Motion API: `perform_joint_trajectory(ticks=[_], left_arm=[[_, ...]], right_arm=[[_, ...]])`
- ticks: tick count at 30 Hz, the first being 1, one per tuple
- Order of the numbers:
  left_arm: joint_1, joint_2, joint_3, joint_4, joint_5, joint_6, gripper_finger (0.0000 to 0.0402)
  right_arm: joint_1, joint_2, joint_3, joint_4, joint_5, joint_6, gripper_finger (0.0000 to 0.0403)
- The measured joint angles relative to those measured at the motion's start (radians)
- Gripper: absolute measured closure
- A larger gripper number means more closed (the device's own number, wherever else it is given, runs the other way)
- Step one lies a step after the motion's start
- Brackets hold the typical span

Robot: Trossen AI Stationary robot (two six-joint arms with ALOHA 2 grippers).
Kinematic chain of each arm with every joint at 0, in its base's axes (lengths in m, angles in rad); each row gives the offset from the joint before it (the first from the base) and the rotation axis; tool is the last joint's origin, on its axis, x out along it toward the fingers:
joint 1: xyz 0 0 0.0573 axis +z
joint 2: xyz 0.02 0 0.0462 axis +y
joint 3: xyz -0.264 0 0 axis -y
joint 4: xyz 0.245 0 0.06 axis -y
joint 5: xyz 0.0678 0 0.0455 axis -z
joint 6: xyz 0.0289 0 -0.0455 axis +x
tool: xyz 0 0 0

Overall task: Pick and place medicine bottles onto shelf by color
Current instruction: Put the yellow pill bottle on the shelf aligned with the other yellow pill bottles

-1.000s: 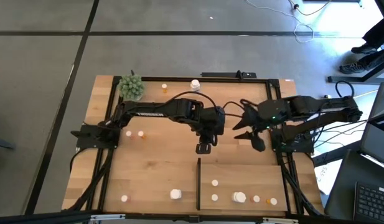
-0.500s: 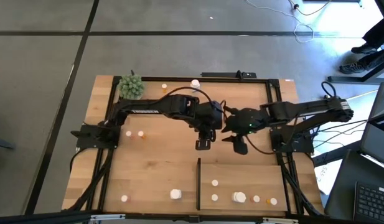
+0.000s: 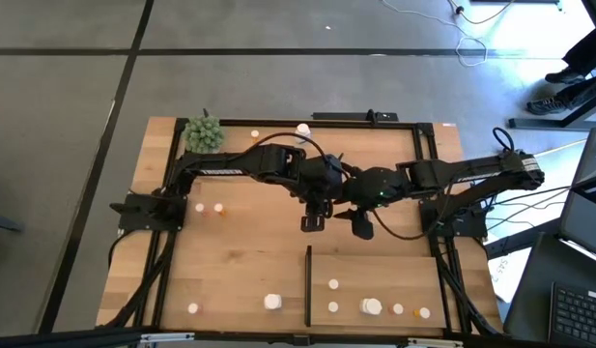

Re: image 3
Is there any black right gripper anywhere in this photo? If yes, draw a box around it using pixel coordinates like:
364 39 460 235
332 205 376 242

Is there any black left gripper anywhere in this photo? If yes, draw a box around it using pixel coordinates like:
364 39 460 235
300 192 335 233

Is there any white round pill bottle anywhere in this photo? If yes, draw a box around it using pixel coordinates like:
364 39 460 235
358 297 383 317

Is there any black mounting bar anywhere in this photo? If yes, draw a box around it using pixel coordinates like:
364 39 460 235
311 109 400 123

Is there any green succulent in white pot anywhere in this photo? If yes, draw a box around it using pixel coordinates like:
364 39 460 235
184 114 227 155

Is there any white paper sheet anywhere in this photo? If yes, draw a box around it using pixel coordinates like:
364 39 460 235
488 248 521 304

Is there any black desk crossbar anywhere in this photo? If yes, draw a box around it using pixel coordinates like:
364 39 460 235
485 217 564 260

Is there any dark desk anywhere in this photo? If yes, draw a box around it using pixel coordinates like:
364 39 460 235
502 230 596 348

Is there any black desk foot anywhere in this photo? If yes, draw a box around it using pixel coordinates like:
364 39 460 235
508 86 596 131

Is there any person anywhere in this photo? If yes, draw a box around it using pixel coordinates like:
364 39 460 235
525 26 596 116

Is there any grey laptop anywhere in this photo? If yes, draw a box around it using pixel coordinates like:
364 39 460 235
560 126 596 266

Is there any black laptop keyboard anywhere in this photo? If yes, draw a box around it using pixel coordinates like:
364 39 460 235
548 281 596 348

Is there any black rig beam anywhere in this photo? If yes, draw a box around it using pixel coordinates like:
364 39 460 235
0 328 596 348

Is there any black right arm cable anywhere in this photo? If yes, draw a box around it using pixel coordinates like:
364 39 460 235
371 181 456 242

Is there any wooden shelf black frame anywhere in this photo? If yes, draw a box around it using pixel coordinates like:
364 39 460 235
303 245 448 330

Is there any black cable bundle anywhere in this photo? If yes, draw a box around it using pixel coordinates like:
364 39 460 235
430 236 502 337
106 230 177 330

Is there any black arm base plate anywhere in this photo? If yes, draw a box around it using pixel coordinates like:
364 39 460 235
419 200 490 239
111 192 188 233

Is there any silver aluminium bracket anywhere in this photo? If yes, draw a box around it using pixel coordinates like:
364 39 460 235
407 337 466 348
140 332 195 344

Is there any white floor cable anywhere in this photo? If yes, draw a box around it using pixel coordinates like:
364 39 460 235
382 0 490 69

